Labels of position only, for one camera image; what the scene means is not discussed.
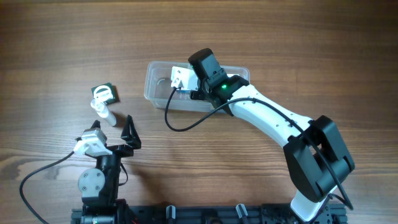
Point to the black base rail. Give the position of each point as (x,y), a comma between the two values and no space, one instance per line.
(263,214)

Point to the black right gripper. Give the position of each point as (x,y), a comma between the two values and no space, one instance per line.
(199,93)

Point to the white bottle clear cap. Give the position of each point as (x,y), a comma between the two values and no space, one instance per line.
(103,111)

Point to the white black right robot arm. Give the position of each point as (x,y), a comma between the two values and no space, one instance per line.
(317,157)

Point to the clear plastic container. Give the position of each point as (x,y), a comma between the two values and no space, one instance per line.
(158,87)

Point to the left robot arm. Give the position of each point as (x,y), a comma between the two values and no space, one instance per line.
(99,185)

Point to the white blue medicine box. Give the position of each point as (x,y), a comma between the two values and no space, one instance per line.
(231,75)

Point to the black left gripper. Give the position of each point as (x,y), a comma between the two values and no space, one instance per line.
(132,138)

